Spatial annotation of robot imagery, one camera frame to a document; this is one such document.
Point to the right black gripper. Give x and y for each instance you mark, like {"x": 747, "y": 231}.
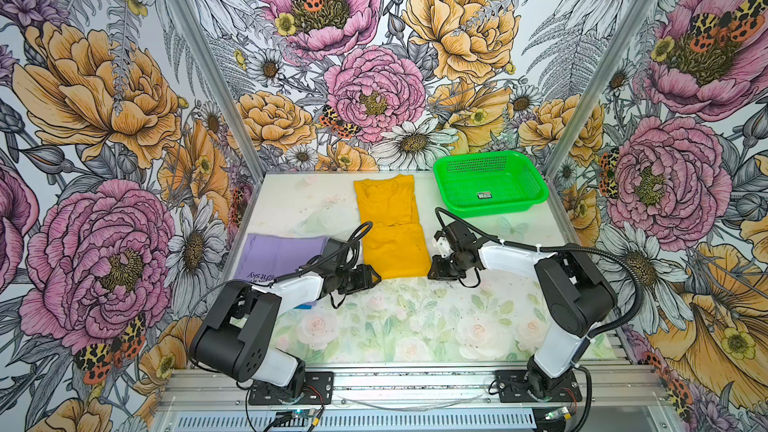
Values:
{"x": 439, "y": 273}

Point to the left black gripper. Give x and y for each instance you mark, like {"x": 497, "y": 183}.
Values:
{"x": 365, "y": 273}

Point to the yellow t shirt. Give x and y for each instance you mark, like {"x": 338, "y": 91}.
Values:
{"x": 395, "y": 247}

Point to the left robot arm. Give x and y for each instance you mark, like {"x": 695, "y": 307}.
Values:
{"x": 235, "y": 335}

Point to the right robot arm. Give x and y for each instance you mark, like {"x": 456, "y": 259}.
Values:
{"x": 576, "y": 294}

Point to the folded purple t shirt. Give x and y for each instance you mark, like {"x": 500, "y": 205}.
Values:
{"x": 266, "y": 261}

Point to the green plastic basket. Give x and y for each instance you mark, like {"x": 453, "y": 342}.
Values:
{"x": 512, "y": 179}

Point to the green circuit board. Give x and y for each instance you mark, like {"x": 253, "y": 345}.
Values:
{"x": 561, "y": 413}
{"x": 288, "y": 416}

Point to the right green circuit board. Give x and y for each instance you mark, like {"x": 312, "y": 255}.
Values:
{"x": 561, "y": 413}

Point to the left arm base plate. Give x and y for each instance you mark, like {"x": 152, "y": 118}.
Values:
{"x": 313, "y": 388}

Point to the aluminium front rail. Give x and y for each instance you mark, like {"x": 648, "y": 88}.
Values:
{"x": 615, "y": 383}

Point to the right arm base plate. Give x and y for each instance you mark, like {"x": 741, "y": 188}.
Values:
{"x": 522, "y": 386}

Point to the left aluminium corner post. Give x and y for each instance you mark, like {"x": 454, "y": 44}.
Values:
{"x": 185, "y": 15}

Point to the aluminium corner post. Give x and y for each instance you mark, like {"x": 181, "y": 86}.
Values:
{"x": 625, "y": 31}
{"x": 185, "y": 15}

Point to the right aluminium corner post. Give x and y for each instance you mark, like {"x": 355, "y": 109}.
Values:
{"x": 625, "y": 31}

